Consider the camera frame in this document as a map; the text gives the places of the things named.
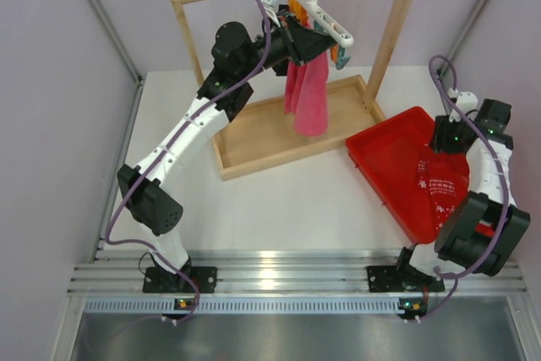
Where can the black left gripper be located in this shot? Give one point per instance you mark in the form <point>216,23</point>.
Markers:
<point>302,43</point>

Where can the orange clothes peg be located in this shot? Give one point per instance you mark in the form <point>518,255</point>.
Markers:
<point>335,53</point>
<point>299,12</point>

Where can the teal end clothes peg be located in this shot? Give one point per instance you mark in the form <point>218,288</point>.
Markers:
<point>342,58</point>

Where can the white clip hanger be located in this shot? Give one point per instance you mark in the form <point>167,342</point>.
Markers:
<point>330,26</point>

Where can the pink towel sock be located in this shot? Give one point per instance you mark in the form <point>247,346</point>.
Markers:
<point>306,96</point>

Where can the red patterned sock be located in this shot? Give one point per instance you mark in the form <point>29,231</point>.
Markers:
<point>443,178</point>

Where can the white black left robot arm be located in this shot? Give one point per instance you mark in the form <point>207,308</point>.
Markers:
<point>146,188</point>

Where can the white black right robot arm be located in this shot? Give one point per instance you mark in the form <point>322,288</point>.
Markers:
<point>481,233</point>

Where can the teal middle clothes peg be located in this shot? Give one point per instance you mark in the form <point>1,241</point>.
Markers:
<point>318,27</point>

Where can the black christmas sock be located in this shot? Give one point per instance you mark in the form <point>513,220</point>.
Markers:
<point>281,68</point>

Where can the wooden clothes rack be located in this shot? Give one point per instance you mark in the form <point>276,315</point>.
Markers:
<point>262,137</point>

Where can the red plastic tray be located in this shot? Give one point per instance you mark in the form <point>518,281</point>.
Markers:
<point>387,155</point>

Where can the aluminium mounting rail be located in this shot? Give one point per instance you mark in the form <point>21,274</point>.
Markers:
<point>242,272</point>

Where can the perforated cable duct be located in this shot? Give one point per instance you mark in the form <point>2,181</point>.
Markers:
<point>257,306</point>

